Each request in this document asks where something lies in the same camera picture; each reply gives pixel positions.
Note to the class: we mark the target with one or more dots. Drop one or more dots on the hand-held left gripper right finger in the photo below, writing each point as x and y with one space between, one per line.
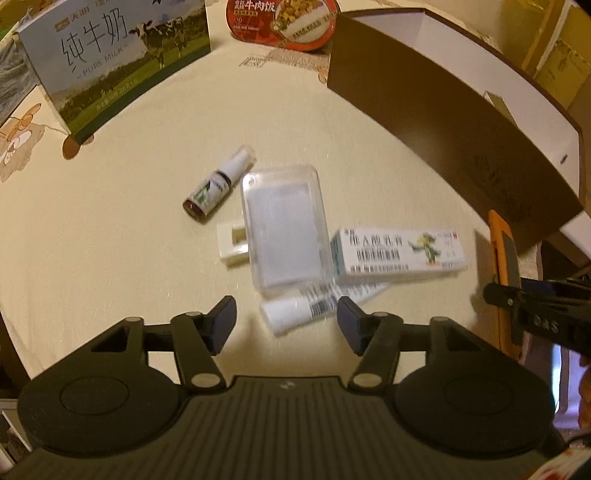
351 328

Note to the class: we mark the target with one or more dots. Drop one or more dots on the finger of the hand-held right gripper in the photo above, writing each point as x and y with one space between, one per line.
558 285
545 318

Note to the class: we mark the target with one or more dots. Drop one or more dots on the small brown spray bottle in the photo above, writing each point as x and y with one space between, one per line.
207 194

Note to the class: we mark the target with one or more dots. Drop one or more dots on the grey mesh bag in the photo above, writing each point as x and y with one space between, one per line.
16 83

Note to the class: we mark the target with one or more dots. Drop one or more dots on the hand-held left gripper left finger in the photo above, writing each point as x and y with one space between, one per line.
222 323

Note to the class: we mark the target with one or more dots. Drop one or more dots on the small white plastic holder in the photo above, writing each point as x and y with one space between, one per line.
226 244

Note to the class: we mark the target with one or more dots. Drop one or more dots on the large printed cardboard box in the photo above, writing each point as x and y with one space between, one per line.
563 55

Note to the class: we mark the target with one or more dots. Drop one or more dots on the brown shoe box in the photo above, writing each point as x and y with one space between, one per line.
415 115

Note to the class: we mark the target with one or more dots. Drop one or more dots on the small white tube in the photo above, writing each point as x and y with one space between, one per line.
286 311

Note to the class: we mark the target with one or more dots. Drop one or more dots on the orange utility knife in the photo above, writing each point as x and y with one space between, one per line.
503 249

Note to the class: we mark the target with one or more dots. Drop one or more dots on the clear plastic case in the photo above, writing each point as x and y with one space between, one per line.
281 226

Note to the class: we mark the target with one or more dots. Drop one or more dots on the white ointment box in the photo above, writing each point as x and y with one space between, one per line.
392 254

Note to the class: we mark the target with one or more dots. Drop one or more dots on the cream printed bed sheet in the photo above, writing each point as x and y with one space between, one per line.
115 230

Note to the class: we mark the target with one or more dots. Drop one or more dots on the blue milk carton box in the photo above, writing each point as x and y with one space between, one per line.
115 69

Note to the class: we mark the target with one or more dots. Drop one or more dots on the red instant rice bowl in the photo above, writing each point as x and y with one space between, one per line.
258 27

